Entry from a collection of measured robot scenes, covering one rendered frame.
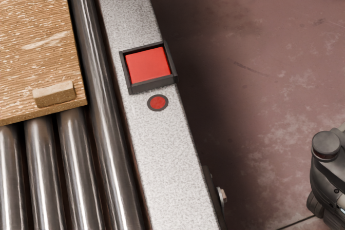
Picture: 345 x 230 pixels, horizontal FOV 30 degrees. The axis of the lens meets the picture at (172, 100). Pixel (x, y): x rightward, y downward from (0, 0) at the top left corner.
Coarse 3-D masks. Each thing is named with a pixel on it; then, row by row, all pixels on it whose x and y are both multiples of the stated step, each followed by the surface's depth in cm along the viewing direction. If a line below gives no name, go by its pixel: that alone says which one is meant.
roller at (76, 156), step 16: (64, 112) 94; (80, 112) 94; (64, 128) 92; (80, 128) 92; (64, 144) 91; (80, 144) 90; (64, 160) 89; (80, 160) 88; (80, 176) 86; (96, 176) 89; (80, 192) 85; (96, 192) 86; (80, 208) 83; (96, 208) 84; (80, 224) 82; (96, 224) 82
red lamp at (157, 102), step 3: (153, 99) 94; (156, 99) 94; (159, 99) 94; (162, 99) 94; (150, 102) 94; (153, 102) 93; (156, 102) 93; (159, 102) 93; (162, 102) 93; (150, 105) 93; (153, 105) 93; (156, 105) 93; (159, 105) 93; (162, 105) 93; (156, 108) 93; (159, 108) 93
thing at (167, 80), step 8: (136, 48) 98; (144, 48) 98; (152, 48) 99; (168, 48) 97; (120, 56) 97; (168, 56) 96; (176, 72) 94; (128, 80) 94; (152, 80) 94; (160, 80) 94; (168, 80) 94; (176, 80) 95; (128, 88) 94; (136, 88) 94; (144, 88) 94; (152, 88) 95
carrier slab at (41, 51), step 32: (0, 0) 108; (32, 0) 107; (64, 0) 106; (0, 32) 103; (32, 32) 102; (64, 32) 101; (0, 64) 99; (32, 64) 98; (64, 64) 97; (0, 96) 95; (32, 96) 94
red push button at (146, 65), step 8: (160, 48) 98; (128, 56) 98; (136, 56) 98; (144, 56) 97; (152, 56) 97; (160, 56) 97; (128, 64) 97; (136, 64) 97; (144, 64) 96; (152, 64) 96; (160, 64) 96; (136, 72) 96; (144, 72) 95; (152, 72) 95; (160, 72) 95; (168, 72) 95; (136, 80) 95; (144, 80) 94
